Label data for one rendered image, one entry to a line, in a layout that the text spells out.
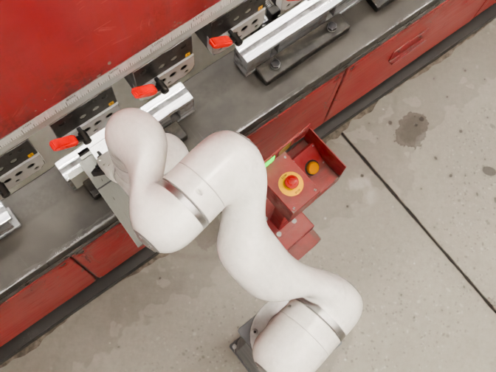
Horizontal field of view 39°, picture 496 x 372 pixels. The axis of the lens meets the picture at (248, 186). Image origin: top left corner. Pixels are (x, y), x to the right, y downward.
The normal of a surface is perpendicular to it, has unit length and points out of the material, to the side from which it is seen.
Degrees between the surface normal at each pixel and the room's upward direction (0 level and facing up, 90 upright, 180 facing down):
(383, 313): 0
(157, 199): 21
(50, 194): 0
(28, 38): 90
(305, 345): 9
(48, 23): 90
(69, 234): 0
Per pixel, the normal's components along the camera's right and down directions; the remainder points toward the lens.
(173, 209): 0.18, -0.12
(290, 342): -0.07, -0.34
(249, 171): 0.54, 0.25
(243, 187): 0.52, 0.46
